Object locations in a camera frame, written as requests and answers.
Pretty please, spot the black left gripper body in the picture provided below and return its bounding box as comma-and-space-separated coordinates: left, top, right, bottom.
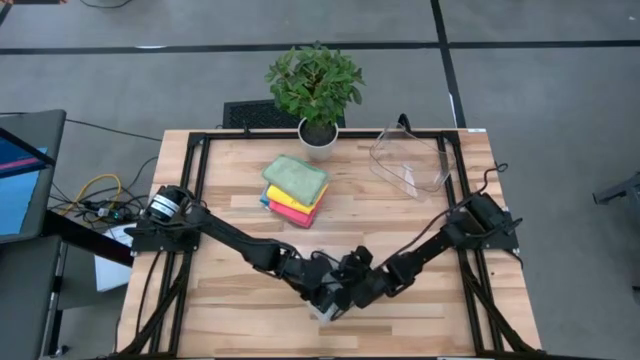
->
287, 252, 346, 314

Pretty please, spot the white paper sheet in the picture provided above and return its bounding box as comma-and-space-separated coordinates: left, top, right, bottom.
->
93, 224, 136, 294

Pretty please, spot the yellow cable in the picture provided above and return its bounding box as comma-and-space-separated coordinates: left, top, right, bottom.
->
74, 173, 123, 211

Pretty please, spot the white plant pot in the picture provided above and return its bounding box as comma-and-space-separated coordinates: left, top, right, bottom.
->
297, 117, 340, 163

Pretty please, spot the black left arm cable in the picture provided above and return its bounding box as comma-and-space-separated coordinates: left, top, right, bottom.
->
308, 249, 344, 266

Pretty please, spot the pale grey microfiber towel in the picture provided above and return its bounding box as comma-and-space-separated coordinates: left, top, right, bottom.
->
305, 295, 347, 326

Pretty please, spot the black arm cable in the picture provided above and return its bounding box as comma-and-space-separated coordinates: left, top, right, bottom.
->
308, 249, 344, 266
377, 162, 510, 269

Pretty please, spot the pale green microfiber towel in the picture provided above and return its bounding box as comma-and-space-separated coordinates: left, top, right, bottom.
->
260, 153, 331, 207

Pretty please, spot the yellow microfiber towel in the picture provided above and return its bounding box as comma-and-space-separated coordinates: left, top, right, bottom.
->
264, 183, 330, 216

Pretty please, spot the green leafy plant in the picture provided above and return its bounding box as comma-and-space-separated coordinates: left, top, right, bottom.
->
265, 42, 365, 131

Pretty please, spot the black floor stand base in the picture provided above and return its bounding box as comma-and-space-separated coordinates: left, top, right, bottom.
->
592, 174, 640, 206

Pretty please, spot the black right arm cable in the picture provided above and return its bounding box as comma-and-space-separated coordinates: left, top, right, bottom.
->
377, 162, 510, 269

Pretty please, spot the black cable bundle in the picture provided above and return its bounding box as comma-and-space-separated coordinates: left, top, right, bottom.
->
47, 155, 161, 225

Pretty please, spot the black aluminium table frame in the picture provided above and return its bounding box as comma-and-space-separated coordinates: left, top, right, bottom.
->
117, 129, 544, 360

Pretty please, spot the black perforated floor mat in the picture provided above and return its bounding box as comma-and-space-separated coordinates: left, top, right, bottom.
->
222, 99, 347, 130

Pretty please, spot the clear plastic bin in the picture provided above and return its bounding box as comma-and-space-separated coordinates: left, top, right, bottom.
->
368, 123, 454, 201

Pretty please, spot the pink microfiber towel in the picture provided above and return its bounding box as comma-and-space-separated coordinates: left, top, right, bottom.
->
268, 199, 321, 230

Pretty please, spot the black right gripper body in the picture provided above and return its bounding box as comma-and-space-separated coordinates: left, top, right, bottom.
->
332, 244, 401, 310

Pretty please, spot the dark grey desk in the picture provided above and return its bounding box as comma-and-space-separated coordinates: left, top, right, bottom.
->
0, 234, 69, 360

